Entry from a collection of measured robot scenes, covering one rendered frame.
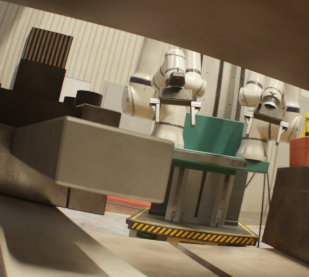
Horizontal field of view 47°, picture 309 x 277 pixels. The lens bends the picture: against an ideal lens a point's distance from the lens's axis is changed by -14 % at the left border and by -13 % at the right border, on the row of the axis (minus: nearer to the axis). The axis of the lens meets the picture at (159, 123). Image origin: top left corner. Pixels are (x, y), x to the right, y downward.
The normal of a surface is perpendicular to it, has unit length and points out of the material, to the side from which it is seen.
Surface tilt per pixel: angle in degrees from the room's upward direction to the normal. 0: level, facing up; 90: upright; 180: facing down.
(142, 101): 100
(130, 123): 90
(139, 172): 90
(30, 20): 90
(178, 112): 90
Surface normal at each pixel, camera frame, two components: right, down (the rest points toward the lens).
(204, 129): -0.07, -0.14
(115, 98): 0.42, -0.04
